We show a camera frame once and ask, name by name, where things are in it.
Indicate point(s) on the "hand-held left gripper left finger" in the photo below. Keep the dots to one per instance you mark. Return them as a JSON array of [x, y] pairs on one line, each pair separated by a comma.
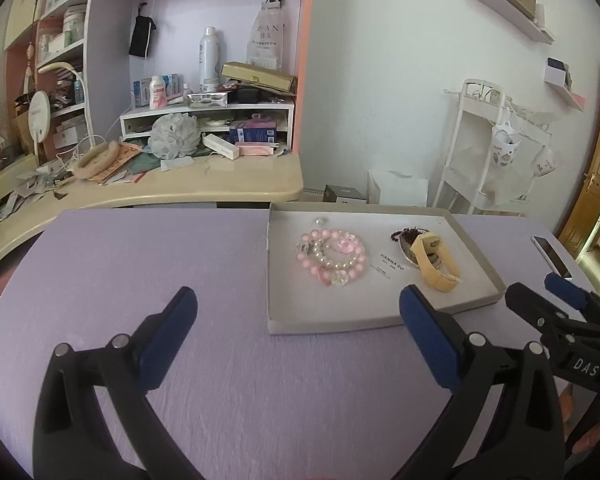
[[170, 340]]

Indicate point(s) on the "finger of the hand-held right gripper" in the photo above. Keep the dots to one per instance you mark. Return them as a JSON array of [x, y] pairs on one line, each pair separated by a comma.
[[565, 286], [527, 305]]

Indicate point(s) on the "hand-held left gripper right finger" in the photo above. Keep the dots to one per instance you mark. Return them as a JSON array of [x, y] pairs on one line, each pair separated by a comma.
[[430, 342]]

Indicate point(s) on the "grey jewelry tray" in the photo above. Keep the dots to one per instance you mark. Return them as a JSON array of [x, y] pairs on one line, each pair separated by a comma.
[[380, 300]]

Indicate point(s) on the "yellow wrist watch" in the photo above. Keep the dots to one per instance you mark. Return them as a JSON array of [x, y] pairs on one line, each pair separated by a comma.
[[430, 270]]

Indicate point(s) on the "white smartphone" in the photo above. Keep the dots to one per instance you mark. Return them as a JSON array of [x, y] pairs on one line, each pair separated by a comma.
[[550, 255]]

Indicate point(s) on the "white printed hanging cup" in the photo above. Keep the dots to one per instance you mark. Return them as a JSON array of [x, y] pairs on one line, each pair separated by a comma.
[[505, 152], [545, 162]]

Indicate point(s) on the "white paper bag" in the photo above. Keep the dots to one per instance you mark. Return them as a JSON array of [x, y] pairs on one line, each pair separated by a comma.
[[397, 190]]

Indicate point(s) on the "white trolley cart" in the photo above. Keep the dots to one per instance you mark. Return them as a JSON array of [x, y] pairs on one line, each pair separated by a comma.
[[460, 160]]

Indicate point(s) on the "beige desk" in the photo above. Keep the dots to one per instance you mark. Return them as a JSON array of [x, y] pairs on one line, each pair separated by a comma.
[[230, 185]]

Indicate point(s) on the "black box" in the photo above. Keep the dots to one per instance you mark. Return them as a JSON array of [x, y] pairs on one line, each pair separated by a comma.
[[345, 194]]

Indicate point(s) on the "grey mesh bath sponge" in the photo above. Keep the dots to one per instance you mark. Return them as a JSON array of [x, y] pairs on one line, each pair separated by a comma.
[[172, 135]]

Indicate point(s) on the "pink box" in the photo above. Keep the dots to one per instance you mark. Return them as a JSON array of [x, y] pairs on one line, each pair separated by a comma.
[[255, 150]]

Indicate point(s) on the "blue box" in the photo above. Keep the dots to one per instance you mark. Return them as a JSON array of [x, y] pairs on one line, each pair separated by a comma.
[[252, 133]]

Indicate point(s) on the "pink bottle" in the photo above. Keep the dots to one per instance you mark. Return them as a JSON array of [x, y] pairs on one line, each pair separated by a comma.
[[157, 95]]

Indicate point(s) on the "white desk organizer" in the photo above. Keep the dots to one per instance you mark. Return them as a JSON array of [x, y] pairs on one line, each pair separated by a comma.
[[260, 106]]

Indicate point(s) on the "round white mirror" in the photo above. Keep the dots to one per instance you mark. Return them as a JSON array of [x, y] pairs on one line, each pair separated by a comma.
[[39, 115]]

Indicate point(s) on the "gold gift box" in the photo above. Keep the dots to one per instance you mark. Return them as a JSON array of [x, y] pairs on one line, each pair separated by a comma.
[[260, 77]]

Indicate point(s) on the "white spray bottle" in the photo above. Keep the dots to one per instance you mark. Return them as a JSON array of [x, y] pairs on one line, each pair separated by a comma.
[[209, 60]]

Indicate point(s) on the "white desk lamp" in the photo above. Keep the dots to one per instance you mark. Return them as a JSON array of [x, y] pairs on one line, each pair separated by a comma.
[[55, 66]]

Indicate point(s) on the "black pouch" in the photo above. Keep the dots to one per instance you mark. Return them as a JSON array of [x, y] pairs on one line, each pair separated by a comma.
[[141, 35]]

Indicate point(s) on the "pink and white shelf unit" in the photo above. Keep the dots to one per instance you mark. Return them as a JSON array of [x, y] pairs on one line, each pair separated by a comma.
[[307, 60]]

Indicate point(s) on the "white plastic bag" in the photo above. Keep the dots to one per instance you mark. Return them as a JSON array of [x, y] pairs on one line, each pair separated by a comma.
[[265, 40]]

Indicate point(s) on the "white wall shelf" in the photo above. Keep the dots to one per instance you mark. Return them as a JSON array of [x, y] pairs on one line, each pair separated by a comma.
[[500, 7], [567, 91]]

